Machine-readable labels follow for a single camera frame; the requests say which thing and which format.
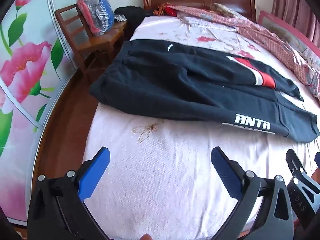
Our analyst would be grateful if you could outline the black clothes pile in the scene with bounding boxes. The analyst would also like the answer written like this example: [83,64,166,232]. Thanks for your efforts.
[114,5,153,40]

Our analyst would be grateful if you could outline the black pants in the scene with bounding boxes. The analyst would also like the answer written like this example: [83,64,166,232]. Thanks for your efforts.
[89,39,319,143]

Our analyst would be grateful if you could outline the mauve curtain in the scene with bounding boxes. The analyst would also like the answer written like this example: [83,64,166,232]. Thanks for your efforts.
[271,0,320,48]

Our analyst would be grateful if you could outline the clear plastic bag of clothes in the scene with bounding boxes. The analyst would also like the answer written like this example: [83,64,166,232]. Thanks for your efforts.
[76,0,115,35]

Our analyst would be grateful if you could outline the pink patterned quilt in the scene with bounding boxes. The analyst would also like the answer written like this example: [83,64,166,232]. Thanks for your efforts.
[154,2,320,98]

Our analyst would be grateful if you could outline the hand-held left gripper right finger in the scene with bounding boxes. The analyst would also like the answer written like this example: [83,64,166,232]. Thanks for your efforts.
[211,147,293,240]

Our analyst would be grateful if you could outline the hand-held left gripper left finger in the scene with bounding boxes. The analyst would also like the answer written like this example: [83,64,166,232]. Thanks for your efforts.
[27,146,111,240]

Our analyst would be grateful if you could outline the white floral bedsheet bed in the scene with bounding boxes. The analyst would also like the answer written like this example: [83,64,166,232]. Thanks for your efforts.
[82,15,320,240]

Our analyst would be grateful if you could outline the wooden chair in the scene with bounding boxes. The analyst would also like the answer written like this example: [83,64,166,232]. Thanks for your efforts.
[54,4,128,78]

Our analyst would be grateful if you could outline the red pillow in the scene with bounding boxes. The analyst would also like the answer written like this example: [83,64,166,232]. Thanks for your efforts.
[164,6,178,17]

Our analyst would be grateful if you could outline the pink bed rail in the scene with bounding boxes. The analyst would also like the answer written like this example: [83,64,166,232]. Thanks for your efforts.
[257,10,320,55]

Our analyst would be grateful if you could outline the flower print wardrobe door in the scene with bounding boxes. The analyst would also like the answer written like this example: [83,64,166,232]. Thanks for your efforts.
[0,0,81,227]

